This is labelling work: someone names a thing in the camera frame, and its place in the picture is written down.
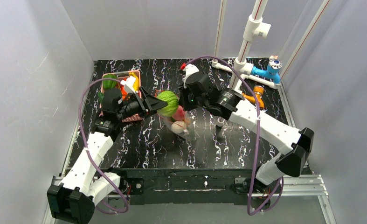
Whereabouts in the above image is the clear zip top bag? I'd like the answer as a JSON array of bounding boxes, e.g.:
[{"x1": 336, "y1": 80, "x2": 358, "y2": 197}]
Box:
[{"x1": 153, "y1": 90, "x2": 199, "y2": 141}]

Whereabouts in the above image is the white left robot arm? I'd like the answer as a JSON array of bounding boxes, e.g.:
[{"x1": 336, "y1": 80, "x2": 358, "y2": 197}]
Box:
[{"x1": 47, "y1": 87, "x2": 168, "y2": 224}]

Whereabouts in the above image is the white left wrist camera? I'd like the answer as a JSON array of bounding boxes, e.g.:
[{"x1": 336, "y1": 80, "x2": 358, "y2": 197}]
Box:
[{"x1": 120, "y1": 76, "x2": 137, "y2": 94}]

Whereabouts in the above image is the yellow banana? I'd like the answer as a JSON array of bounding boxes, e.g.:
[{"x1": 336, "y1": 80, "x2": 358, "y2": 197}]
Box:
[{"x1": 129, "y1": 72, "x2": 140, "y2": 92}]

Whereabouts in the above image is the blue plastic faucet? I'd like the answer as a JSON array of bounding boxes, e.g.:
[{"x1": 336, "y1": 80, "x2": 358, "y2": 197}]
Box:
[{"x1": 251, "y1": 59, "x2": 283, "y2": 84}]

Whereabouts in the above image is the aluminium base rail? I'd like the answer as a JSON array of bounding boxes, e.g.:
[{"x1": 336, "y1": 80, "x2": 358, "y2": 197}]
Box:
[{"x1": 46, "y1": 175, "x2": 337, "y2": 224}]

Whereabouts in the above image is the orange plastic faucet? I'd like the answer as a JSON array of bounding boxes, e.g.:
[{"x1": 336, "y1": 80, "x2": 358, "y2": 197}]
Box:
[{"x1": 242, "y1": 85, "x2": 265, "y2": 110}]

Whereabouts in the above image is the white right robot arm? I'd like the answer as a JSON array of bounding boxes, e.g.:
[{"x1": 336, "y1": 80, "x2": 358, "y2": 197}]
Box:
[{"x1": 179, "y1": 72, "x2": 314, "y2": 186}]

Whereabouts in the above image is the pink plastic basket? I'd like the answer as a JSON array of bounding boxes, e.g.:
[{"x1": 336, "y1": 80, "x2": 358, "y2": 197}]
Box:
[{"x1": 97, "y1": 70, "x2": 142, "y2": 122}]

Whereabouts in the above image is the white pvc pipe frame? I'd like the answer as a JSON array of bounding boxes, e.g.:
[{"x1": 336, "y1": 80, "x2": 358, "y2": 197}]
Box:
[{"x1": 211, "y1": 0, "x2": 331, "y2": 127}]

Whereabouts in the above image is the green bell pepper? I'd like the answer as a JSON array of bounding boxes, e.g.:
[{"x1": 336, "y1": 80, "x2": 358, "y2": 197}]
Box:
[{"x1": 102, "y1": 73, "x2": 118, "y2": 90}]

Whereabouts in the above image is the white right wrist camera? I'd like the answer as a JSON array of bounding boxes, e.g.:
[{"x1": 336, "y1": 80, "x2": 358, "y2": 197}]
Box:
[{"x1": 180, "y1": 63, "x2": 199, "y2": 88}]

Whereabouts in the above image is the green cabbage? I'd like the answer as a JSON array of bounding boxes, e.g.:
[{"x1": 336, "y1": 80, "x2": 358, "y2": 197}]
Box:
[{"x1": 157, "y1": 91, "x2": 179, "y2": 117}]

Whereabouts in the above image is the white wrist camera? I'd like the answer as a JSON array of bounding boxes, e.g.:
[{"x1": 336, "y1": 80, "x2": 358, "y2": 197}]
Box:
[
  {"x1": 120, "y1": 76, "x2": 137, "y2": 94},
  {"x1": 180, "y1": 63, "x2": 199, "y2": 88}
]

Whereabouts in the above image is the white radish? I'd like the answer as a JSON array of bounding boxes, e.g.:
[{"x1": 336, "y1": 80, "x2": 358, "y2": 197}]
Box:
[{"x1": 171, "y1": 121, "x2": 188, "y2": 134}]

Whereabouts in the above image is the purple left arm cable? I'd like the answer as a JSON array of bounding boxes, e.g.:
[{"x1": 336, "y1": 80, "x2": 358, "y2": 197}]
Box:
[{"x1": 77, "y1": 78, "x2": 130, "y2": 215}]

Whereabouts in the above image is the pink peach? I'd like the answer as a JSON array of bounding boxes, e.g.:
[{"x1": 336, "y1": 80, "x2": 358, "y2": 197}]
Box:
[{"x1": 172, "y1": 105, "x2": 186, "y2": 121}]

